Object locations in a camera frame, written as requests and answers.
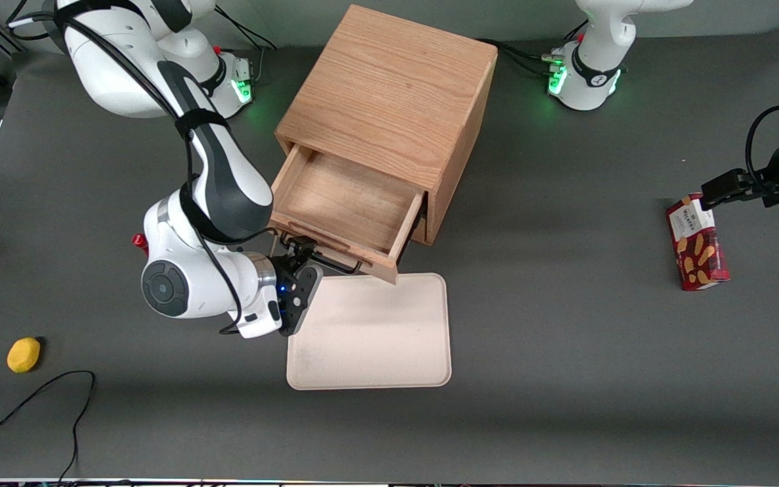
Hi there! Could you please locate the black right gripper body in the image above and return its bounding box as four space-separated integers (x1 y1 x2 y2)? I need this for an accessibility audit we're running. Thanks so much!
270 259 325 338

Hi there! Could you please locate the wooden drawer cabinet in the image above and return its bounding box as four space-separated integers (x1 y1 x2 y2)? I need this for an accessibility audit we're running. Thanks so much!
275 3 500 246

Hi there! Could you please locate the red cookie box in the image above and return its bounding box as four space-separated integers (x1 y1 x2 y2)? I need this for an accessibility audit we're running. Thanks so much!
665 193 730 292

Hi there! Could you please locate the cream plastic tray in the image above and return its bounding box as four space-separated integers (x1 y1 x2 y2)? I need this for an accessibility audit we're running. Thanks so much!
286 273 452 391

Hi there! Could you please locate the yellow lemon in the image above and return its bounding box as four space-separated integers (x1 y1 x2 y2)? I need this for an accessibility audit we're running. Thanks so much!
7 337 42 374

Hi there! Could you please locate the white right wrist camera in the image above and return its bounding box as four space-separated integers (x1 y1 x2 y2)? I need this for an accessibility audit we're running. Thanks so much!
236 291 284 340

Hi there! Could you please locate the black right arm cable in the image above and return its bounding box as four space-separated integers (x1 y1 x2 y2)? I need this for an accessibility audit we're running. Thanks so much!
7 7 279 337

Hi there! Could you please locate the black right base cable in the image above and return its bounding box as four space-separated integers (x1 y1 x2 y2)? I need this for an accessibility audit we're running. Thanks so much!
212 7 281 52

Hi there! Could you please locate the black base cable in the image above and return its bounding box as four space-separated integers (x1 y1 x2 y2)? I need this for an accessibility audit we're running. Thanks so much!
212 7 281 52
476 37 561 79

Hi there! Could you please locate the thin black table cable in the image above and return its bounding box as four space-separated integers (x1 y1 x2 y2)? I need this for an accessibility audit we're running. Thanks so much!
0 370 97 485

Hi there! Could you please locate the black left base cable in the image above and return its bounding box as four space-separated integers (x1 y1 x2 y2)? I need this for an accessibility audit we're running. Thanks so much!
476 37 561 79

